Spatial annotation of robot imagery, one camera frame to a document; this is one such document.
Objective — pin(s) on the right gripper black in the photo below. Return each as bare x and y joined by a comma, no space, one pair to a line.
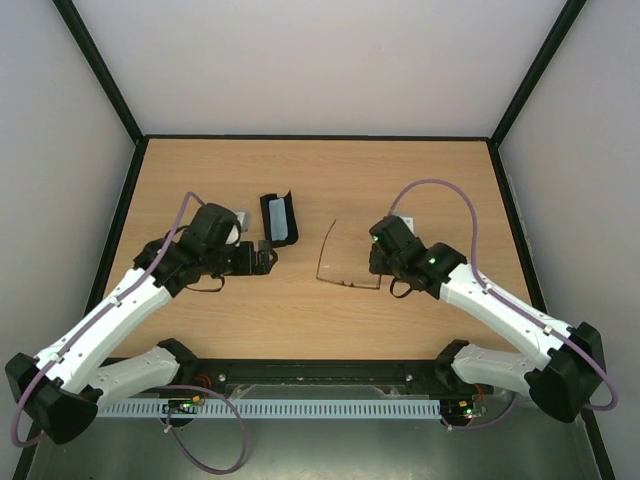
377,261

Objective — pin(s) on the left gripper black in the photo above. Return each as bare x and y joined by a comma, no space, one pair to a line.
248,266

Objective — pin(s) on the light blue cleaning cloth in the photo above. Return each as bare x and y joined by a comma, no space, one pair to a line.
278,219

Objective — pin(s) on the brown translucent sunglasses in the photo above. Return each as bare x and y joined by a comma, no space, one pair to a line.
344,257

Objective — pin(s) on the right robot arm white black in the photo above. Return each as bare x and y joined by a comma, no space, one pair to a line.
556,365

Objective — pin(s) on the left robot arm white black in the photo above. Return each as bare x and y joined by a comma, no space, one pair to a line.
64,386

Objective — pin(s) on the right controller board with leds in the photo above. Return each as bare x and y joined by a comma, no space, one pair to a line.
465,408

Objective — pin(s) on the controller board with leds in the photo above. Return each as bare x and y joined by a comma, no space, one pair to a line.
465,408
185,406

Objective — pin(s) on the left controller board with leds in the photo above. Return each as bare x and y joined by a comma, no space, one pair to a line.
185,406

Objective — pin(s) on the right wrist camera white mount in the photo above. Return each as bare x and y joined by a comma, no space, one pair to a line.
408,221

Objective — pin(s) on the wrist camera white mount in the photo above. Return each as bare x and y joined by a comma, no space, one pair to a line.
408,221
242,223

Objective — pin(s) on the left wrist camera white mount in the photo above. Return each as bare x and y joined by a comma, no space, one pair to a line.
242,223

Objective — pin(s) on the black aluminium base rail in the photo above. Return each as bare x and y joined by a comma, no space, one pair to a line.
413,377

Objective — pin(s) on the light blue slotted cable duct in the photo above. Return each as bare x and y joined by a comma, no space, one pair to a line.
286,409

